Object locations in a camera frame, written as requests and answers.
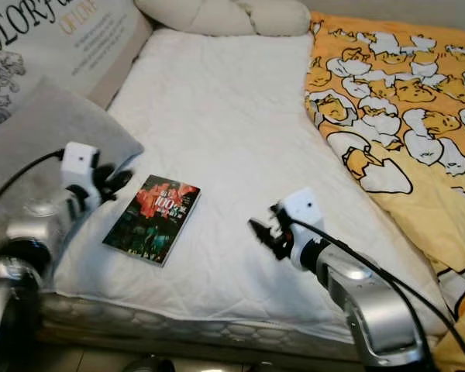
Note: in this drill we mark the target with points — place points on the grey bed frame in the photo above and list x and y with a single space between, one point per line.
225 355

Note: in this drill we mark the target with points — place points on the beige knotted bolster pillow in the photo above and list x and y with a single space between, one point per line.
217 17

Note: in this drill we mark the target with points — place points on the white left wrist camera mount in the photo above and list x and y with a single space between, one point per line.
80 167

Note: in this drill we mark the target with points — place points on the grey patterned mattress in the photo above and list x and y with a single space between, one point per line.
186 325

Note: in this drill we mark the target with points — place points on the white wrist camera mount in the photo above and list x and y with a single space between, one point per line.
302 208
80 167

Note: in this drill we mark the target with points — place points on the white quilted mattress cover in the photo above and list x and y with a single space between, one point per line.
225 124

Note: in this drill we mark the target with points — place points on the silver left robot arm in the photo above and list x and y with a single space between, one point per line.
15 294

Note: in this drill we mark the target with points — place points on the dark red-green cover book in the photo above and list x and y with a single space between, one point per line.
153 221

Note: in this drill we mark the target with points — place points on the plain grey pillow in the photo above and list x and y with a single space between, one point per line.
46 132

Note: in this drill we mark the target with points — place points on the yellow duck print blanket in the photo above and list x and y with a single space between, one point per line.
403 93

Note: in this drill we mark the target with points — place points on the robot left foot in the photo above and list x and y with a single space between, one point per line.
149 363

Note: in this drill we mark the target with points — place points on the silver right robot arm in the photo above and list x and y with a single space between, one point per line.
372 310

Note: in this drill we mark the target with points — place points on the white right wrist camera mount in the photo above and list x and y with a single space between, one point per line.
302 208

